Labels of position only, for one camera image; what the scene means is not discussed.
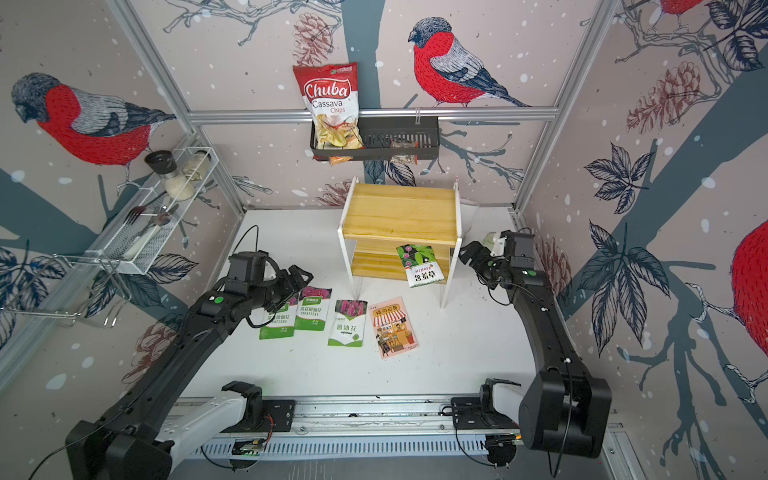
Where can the black lid grinder bottle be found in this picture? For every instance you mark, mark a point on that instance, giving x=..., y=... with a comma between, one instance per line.
x=177, y=186

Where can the fork in wire rack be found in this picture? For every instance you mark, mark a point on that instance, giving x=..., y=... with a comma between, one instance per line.
x=134, y=214

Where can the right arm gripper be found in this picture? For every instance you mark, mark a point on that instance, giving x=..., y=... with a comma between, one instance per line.
x=482, y=253

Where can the black wall basket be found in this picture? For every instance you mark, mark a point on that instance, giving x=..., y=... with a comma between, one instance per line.
x=386, y=137

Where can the picture seed packet shelf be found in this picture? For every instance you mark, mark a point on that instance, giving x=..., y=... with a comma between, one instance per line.
x=392, y=327

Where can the white seed packet shelf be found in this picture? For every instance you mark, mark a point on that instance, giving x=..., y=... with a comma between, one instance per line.
x=420, y=265

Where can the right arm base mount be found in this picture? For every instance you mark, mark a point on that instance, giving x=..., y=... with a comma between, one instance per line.
x=480, y=411

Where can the green seed bag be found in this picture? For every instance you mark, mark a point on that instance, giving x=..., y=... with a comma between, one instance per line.
x=282, y=324
x=312, y=309

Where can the wooden two-tier shelf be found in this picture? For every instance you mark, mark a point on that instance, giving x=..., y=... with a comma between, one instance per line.
x=376, y=219

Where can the white wire wall rack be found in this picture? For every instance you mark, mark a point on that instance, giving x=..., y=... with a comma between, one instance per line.
x=132, y=249

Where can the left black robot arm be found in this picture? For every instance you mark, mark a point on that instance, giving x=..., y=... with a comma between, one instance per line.
x=126, y=442

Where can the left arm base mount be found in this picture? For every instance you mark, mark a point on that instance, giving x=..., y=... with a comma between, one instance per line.
x=260, y=415

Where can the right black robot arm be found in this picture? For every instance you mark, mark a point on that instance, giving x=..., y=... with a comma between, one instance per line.
x=564, y=409

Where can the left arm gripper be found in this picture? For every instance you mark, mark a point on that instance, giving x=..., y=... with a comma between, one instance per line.
x=290, y=286

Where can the red Chuba cassava chips bag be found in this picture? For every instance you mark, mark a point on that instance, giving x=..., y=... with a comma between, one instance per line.
x=331, y=96

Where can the white mimosa seed bag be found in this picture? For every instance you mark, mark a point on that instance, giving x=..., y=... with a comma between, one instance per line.
x=348, y=325

